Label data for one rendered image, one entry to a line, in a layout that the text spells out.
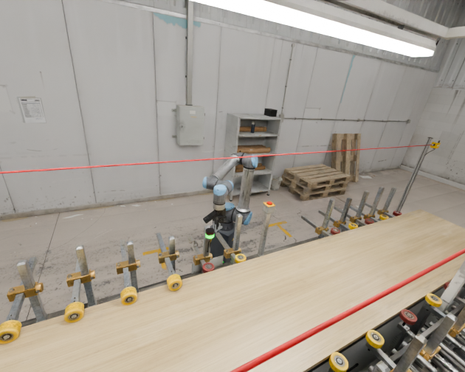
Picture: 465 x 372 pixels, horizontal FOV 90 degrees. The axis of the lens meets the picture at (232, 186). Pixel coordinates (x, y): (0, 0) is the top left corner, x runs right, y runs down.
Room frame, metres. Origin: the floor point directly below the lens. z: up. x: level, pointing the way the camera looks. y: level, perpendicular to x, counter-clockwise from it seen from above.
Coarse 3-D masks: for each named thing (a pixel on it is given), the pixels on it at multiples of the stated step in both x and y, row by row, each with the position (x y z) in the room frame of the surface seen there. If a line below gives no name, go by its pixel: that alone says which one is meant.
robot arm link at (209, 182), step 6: (234, 156) 2.07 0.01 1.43; (228, 162) 1.94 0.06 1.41; (234, 162) 2.00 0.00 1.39; (240, 162) 2.10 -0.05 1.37; (222, 168) 1.82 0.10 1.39; (228, 168) 1.87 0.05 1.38; (216, 174) 1.71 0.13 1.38; (222, 174) 1.76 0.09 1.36; (204, 180) 1.62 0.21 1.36; (210, 180) 1.61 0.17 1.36; (216, 180) 1.61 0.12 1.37; (204, 186) 1.60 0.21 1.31; (210, 186) 1.58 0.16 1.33
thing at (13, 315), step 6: (30, 258) 1.06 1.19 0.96; (36, 258) 1.08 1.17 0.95; (30, 264) 1.02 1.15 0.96; (18, 294) 0.82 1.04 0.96; (18, 300) 0.78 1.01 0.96; (12, 306) 0.75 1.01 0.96; (18, 306) 0.75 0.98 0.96; (12, 312) 0.72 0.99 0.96; (18, 312) 0.74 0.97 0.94; (12, 318) 0.69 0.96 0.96
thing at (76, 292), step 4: (76, 264) 1.05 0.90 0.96; (76, 268) 1.02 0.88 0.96; (76, 280) 0.94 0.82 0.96; (76, 284) 0.91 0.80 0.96; (80, 284) 0.94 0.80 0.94; (76, 288) 0.89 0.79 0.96; (72, 292) 0.86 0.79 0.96; (76, 292) 0.86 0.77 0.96; (72, 296) 0.84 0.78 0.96; (76, 296) 0.84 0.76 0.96; (72, 300) 0.81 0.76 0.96; (76, 300) 0.82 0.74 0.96
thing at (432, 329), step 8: (456, 312) 1.09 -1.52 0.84; (440, 320) 1.01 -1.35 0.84; (432, 328) 0.95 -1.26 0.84; (424, 336) 0.90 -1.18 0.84; (408, 344) 0.84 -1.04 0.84; (400, 352) 0.80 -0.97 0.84; (456, 352) 0.99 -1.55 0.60; (392, 360) 0.75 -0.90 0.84; (416, 368) 0.80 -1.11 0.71; (424, 368) 0.80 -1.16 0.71; (456, 368) 0.89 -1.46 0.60
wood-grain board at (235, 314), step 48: (336, 240) 1.66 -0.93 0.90; (384, 240) 1.74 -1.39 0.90; (432, 240) 1.82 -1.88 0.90; (192, 288) 1.02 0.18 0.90; (240, 288) 1.05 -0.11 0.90; (288, 288) 1.09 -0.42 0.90; (336, 288) 1.13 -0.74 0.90; (384, 288) 1.17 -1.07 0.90; (432, 288) 1.21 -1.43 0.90; (48, 336) 0.67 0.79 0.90; (96, 336) 0.69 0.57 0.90; (144, 336) 0.71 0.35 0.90; (192, 336) 0.73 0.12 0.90; (240, 336) 0.76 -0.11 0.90; (288, 336) 0.78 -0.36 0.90; (336, 336) 0.81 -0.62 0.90
